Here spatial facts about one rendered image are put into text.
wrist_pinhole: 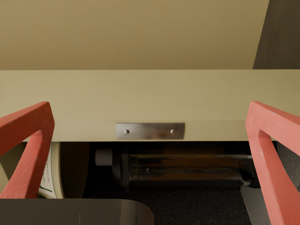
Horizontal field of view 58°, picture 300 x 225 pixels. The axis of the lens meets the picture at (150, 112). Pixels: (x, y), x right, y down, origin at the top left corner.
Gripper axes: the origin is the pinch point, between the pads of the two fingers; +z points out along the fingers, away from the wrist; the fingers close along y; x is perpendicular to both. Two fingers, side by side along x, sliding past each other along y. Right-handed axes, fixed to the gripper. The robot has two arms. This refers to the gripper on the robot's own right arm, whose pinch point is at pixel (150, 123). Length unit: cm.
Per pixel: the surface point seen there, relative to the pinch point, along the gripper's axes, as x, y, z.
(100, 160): 23.1, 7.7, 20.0
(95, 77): 8.9, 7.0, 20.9
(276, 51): 15, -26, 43
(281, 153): 19.2, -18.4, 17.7
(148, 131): 10.3, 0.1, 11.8
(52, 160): 17.8, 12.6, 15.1
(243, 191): 36.0, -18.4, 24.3
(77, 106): 8.9, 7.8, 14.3
